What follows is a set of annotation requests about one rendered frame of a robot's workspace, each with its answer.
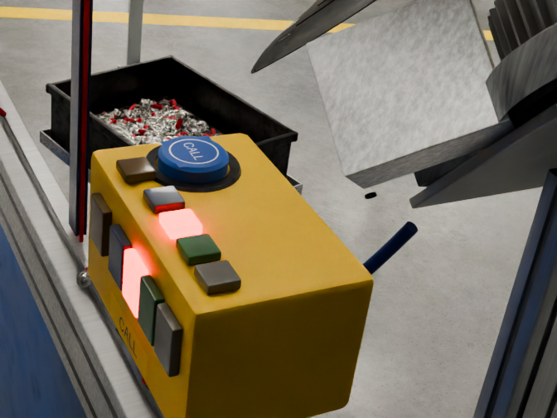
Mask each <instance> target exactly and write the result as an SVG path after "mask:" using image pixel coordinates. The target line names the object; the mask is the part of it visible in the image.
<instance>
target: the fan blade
mask: <svg viewBox="0 0 557 418"><path fill-rule="evenodd" d="M375 1H377V0H317V1H316V2H315V3H314V4H313V5H312V6H311V7H310V8H309V9H308V10H307V11H306V12H304V13H303V14H302V15H301V16H300V17H299V19H298V18H297V19H298V20H297V19H296V20H297V21H296V20H295V21H296V22H295V21H294V22H295V23H294V24H293V25H292V26H291V27H289V28H288V29H286V30H285V31H284V32H282V33H281V34H279V35H278V36H277V37H276V38H275V39H274V40H273V41H272V42H271V43H270V44H269V46H268V47H267V48H266V49H265V50H264V52H263V53H262V54H261V56H260V57H259V59H258V60H257V61H256V62H255V64H254V67H253V68H252V70H251V72H250V73H251V74H253V73H255V72H257V71H259V70H262V69H263V68H265V67H266V66H269V65H271V64H273V63H274V62H275V61H278V60H280V59H282V58H284V57H285V56H287V55H289V54H290V53H292V52H294V51H296V50H297V49H299V48H301V47H302V46H305V45H307V43H309V42H311V41H313V40H315V39H316V38H318V37H320V36H321V35H323V34H324V33H326V32H328V31H330V30H331V29H333V28H334V27H336V26H338V25H339V24H341V23H342V22H344V21H345V20H347V19H348V18H350V17H352V16H354V15H355V14H357V13H358V12H360V11H361V10H363V9H364V8H366V7H368V6H369V5H371V4H372V3H373V2H375ZM296 27H297V28H296ZM294 28H296V30H295V32H294V34H292V36H290V37H288V38H286V39H285V40H283V41H281V42H280V43H279V44H277V45H276V46H274V44H275V43H276V41H277V40H278V39H279V38H281V37H282V36H284V35H286V34H287V33H289V32H290V31H292V30H293V29H294ZM273 46H274V47H273Z"/></svg>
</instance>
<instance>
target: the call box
mask: <svg viewBox="0 0 557 418"><path fill-rule="evenodd" d="M210 138H211V140H212V141H214V142H216V143H218V144H219V145H220V146H221V147H223V148H224V149H225V150H226V152H227V153H228V155H229V163H228V171H227V174H226V175H225V177H223V178H222V179H220V180H217V181H215V182H208V183H188V182H180V181H177V180H174V179H171V178H169V177H167V176H165V175H164V174H162V173H161V172H160V171H159V170H158V168H157V156H158V150H159V148H160V147H161V146H162V144H161V143H150V144H143V145H136V146H128V147H122V148H108V149H101V150H97V151H95V152H93V154H92V157H91V169H90V211H91V195H92V194H93V193H97V192H99V193H101V195H102V196H103V198H104V199H105V201H106V202H107V204H108V206H109V208H110V210H111V211H112V225H114V224H120V225H121V227H122V229H123V230H124V233H125V234H126V236H127V237H128V239H129V240H130V242H131V244H132V246H133V247H132V249H135V250H136V252H137V253H138V256H139V257H140V259H141V260H142V262H143V263H144V265H145V267H146V268H147V270H148V275H151V276H152V278H153V280H154V282H155V283H156V285H157V287H158V288H159V290H160V291H161V293H162V295H163V297H164V299H165V303H168V305H169V306H170V308H171V310H172V312H173V313H174V314H175V316H176V318H177V320H178V321H179V323H180V325H181V326H182V328H183V332H182V349H181V358H180V367H179V374H178V375H177V376H174V377H169V376H168V375H167V374H166V372H165V370H164V368H163V366H162V364H161V363H160V361H159V359H158V358H157V355H156V353H155V352H154V350H153V349H154V347H153V346H151V345H150V343H149V341H148V339H147V338H146V336H145V334H144V332H143V330H142V329H141V327H140V325H139V323H138V318H135V317H134V315H133V312H132V310H131V309H130V307H129V306H128V303H127V302H126V300H125V298H124V296H123V291H121V290H120V289H119V287H118V286H117V284H116V282H115V281H114V278H113V276H112V275H111V274H110V272H109V269H108V268H109V257H108V256H104V257H103V256H101V255H100V253H99V252H98V250H97V248H96V246H95V245H94V242H93V241H92V240H91V238H90V224H89V253H88V274H89V276H90V278H91V280H92V282H93V284H94V286H95V288H96V289H97V291H98V293H99V296H100V298H101V299H102V300H103V302H104V305H105V307H106V309H107V310H108V312H109V314H110V316H111V318H112V319H113V321H114V324H115V326H116V328H117V329H118V331H119V333H120V335H121V337H122V339H123V341H124V342H125V344H126V346H127V348H128V350H129V352H130V354H131V356H132V357H133V360H134V361H135V363H136V365H137V367H138V370H139V371H140V372H141V374H142V376H143V379H144V381H145V382H146V383H147V385H148V388H149V390H150V392H151V393H152V395H153V397H154V399H155V401H156V403H157V405H158V407H159V409H160V410H161V412H162V414H163V416H164V418H308V417H311V416H317V415H321V414H324V413H327V412H330V411H336V410H340V409H342V408H343V407H345V406H346V405H347V404H348V402H349V398H350V394H351V387H352V383H353V379H354V375H355V371H356V364H357V360H358V356H359V351H360V348H361V340H362V336H363V333H364V328H365V324H366V317H367V313H368V309H369V305H370V301H371V294H372V290H373V286H374V282H373V278H372V275H371V273H370V272H369V271H368V270H367V269H366V268H365V267H364V265H363V264H362V263H361V262H360V261H359V260H358V259H357V258H356V257H355V256H354V255H353V254H352V253H351V251H350V250H349V249H348V248H347V247H346V246H345V245H344V243H343V242H342V241H341V240H340V239H339V238H338V237H337V235H336V234H335V233H334V232H333V231H332V230H331V228H330V227H329V226H328V225H327V224H326V223H325V222H324V220H323V219H322V218H321V217H320V216H319V215H318V214H317V213H316V212H315V211H314V210H313V209H312V208H311V206H310V205H309V204H308V203H307V202H306V201H305V200H304V198H303V197H302V196H301V195H300V194H299V193H298V191H297V190H296V189H295V188H294V187H293V186H292V184H291V183H290V182H289V181H288V180H287V179H286V178H285V176H284V175H283V174H282V173H281V172H280V171H279V170H278V169H277V168H276V167H275V166H274V165H273V164H272V162H271V161H270V160H269V159H268V158H267V157H266V156H265V154H264V153H263V152H262V151H261V150H260V149H259V147H258V146H257V145H256V144H255V143H254V142H253V141H252V139H251V138H250V137H249V136H248V135H246V134H241V133H239V134H226V135H219V136H212V137H210ZM140 157H146V158H147V159H148V161H149V162H150V163H151V164H152V166H153V168H154V169H155V170H156V178H155V179H154V180H149V181H143V182H131V183H126V182H125V181H124V180H123V178H122V177H121V175H120V174H119V172H118V170H117V169H116V161H117V160H120V159H127V158H140ZM166 186H174V187H175V188H176V189H177V190H178V192H179V193H180V195H181V196H182V198H183V199H184V200H185V209H191V210H192V211H193V213H194V214H195V216H196V217H197V219H198V220H199V222H200V223H201V224H202V226H203V228H202V233H201V234H209V235H210V237H211V238H212V240H213V241H214V242H215V243H216V245H217V246H218V248H219V249H220V251H221V258H220V260H218V261H222V260H228V261H229V263H230V264H231V266H232V267H233V269H234V270H235V272H236V273H237V274H238V276H239V277H240V278H241V286H240V288H239V289H234V290H230V291H225V292H220V293H216V294H207V293H206V292H205V290H204V289H203V288H202V286H201V284H200V283H199V281H198V280H197V278H196V276H195V275H194V268H195V266H196V265H187V263H186V261H184V259H183V258H182V256H181V254H180V253H179V251H178V250H177V248H176V241H177V239H170V237H169V236H168V234H167V233H166V232H165V230H164V229H163V227H162V225H161V224H160V222H159V214H154V213H153V212H152V210H151V209H150V207H149V206H148V204H147V203H146V202H145V200H144V199H143V190H144V189H149V188H155V187H166Z"/></svg>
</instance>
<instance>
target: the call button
mask: <svg viewBox="0 0 557 418"><path fill-rule="evenodd" d="M160 143H161V144H162V146H161V147H160V148H159V150H158V156H157V168H158V170H159V171H160V172H161V173H162V174H164V175H165V176H167V177H169V178H171V179H174V180H177V181H180V182H188V183H208V182H215V181H217V180H220V179H222V178H223V177H225V175H226V174H227V171H228V163H229V155H228V153H227V152H226V150H225V149H224V148H223V147H221V146H220V145H219V144H218V143H216V142H214V141H212V140H211V138H210V137H209V136H202V137H194V136H184V137H178V138H174V139H170V140H168V141H160Z"/></svg>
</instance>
